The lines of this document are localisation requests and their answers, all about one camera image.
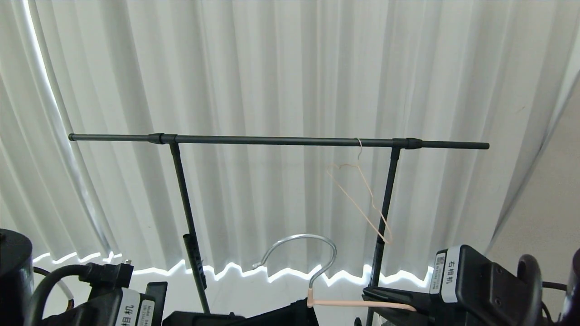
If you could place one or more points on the pink clothes hanger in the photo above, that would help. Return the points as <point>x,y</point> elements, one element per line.
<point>360,147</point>
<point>311,296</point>

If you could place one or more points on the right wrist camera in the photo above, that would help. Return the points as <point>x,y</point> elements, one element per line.
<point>489,290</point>

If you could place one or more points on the black clothes rack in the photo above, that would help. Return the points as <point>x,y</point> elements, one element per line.
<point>272,141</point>

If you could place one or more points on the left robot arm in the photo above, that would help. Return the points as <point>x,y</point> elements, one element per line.
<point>16,271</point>

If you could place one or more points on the white curtain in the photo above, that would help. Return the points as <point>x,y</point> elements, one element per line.
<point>272,68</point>

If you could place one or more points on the black garment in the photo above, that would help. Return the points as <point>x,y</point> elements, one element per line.
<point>281,317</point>

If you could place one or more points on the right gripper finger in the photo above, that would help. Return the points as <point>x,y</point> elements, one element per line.
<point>408,296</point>
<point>421,317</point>

